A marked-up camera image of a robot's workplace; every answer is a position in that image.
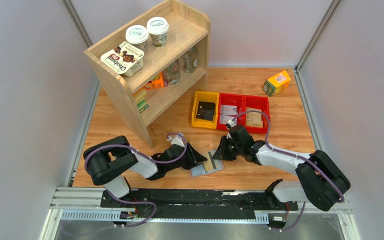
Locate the pink leather card holder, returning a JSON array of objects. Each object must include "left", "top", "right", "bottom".
[{"left": 190, "top": 150, "right": 224, "bottom": 177}]

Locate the yellow striped credit card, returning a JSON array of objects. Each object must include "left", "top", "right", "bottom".
[{"left": 203, "top": 158, "right": 223, "bottom": 174}]

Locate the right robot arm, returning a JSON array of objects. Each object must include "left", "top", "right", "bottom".
[{"left": 213, "top": 124, "right": 351, "bottom": 212}]

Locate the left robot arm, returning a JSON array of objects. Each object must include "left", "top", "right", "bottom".
[{"left": 83, "top": 132, "right": 207, "bottom": 198}]

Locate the tan cards stack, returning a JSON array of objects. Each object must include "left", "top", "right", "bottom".
[{"left": 245, "top": 107, "right": 264, "bottom": 128}]

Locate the white cards stack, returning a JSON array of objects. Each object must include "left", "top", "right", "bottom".
[{"left": 219, "top": 104, "right": 238, "bottom": 125}]

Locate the black cards stack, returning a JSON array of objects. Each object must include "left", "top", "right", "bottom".
[{"left": 195, "top": 101, "right": 216, "bottom": 122}]

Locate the right red plastic bin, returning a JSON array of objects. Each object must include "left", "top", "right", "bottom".
[{"left": 240, "top": 95, "right": 270, "bottom": 134}]

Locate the red plastic bin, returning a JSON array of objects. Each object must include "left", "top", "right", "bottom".
[
  {"left": 240, "top": 95, "right": 270, "bottom": 134},
  {"left": 216, "top": 92, "right": 245, "bottom": 130}
]

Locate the middle red plastic bin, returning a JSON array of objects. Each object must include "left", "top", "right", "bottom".
[{"left": 216, "top": 92, "right": 245, "bottom": 130}]

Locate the yellow plastic bin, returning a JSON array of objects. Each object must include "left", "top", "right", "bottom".
[{"left": 191, "top": 91, "right": 220, "bottom": 129}]

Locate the yellow green sponge pack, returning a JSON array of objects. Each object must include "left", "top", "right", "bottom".
[{"left": 133, "top": 88, "right": 149, "bottom": 113}]

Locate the orange green juice carton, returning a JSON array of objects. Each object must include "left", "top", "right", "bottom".
[{"left": 262, "top": 70, "right": 291, "bottom": 97}]

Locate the orange snack box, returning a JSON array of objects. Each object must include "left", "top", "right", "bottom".
[{"left": 144, "top": 71, "right": 168, "bottom": 90}]

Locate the left glass jar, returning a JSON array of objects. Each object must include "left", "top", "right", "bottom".
[{"left": 163, "top": 59, "right": 181, "bottom": 85}]

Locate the glass jar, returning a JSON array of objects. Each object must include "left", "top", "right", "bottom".
[
  {"left": 182, "top": 46, "right": 198, "bottom": 73},
  {"left": 163, "top": 59, "right": 181, "bottom": 85}
]

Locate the wooden shelf unit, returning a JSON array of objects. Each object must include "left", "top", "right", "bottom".
[{"left": 84, "top": 0, "right": 211, "bottom": 148}]

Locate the right glass jar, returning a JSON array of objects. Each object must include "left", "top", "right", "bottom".
[{"left": 182, "top": 46, "right": 198, "bottom": 73}]

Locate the Chobani yogurt pack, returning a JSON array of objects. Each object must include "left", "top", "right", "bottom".
[{"left": 100, "top": 41, "right": 145, "bottom": 77}]

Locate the left white-lidded paper cup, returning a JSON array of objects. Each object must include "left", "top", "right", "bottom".
[{"left": 125, "top": 25, "right": 149, "bottom": 54}]

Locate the white-lidded paper cup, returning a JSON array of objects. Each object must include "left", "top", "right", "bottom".
[
  {"left": 125, "top": 25, "right": 149, "bottom": 54},
  {"left": 146, "top": 16, "right": 169, "bottom": 47}
]

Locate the right white-lidded paper cup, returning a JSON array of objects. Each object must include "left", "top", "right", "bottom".
[{"left": 146, "top": 16, "right": 169, "bottom": 47}]

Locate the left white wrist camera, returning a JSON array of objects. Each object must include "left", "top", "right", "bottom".
[{"left": 166, "top": 132, "right": 185, "bottom": 148}]

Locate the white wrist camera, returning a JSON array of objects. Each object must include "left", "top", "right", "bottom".
[
  {"left": 225, "top": 120, "right": 237, "bottom": 130},
  {"left": 166, "top": 132, "right": 185, "bottom": 148}
]

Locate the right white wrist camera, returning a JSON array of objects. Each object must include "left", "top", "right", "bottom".
[{"left": 225, "top": 120, "right": 237, "bottom": 130}]

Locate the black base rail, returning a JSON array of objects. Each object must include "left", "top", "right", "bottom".
[{"left": 99, "top": 188, "right": 299, "bottom": 221}]

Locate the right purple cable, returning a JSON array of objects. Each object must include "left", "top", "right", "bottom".
[{"left": 232, "top": 109, "right": 346, "bottom": 232}]

